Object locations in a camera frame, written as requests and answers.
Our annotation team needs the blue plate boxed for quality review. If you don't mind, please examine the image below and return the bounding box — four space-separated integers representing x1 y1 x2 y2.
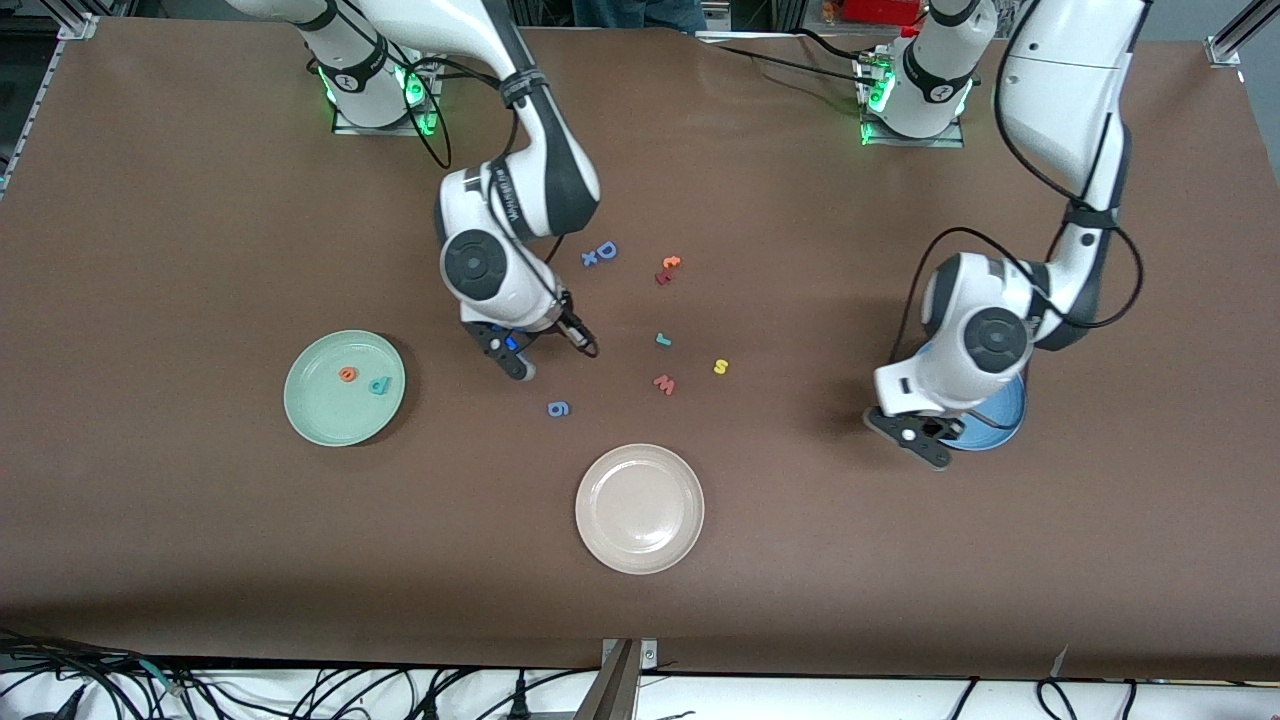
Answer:
940 372 1029 453

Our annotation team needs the beige plate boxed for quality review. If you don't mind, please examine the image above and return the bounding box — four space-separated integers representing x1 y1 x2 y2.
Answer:
574 443 706 576

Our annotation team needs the light green plate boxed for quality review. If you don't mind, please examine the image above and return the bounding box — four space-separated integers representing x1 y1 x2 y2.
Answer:
283 329 407 447

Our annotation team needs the person in blue jeans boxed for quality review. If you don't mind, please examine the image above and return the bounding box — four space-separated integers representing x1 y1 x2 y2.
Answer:
572 0 706 34

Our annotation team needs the red box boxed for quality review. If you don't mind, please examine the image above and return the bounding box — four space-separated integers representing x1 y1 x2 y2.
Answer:
840 0 926 26

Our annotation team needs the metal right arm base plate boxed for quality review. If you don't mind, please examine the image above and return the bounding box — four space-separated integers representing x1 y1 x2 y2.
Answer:
332 40 441 136

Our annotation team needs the looped black cable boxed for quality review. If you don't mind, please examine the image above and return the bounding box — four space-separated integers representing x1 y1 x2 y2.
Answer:
1035 678 1079 720

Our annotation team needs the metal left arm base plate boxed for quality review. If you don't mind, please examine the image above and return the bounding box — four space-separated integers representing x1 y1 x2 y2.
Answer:
860 55 966 149

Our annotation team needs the metal table edge bracket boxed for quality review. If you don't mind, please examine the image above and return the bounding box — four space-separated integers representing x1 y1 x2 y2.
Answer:
575 638 659 720

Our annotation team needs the black cable with plug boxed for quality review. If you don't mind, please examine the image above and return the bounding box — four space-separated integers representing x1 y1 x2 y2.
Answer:
405 668 471 720
470 668 531 720

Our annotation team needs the grey plug cable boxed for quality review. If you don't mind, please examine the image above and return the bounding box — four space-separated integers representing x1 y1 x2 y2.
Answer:
30 685 91 720

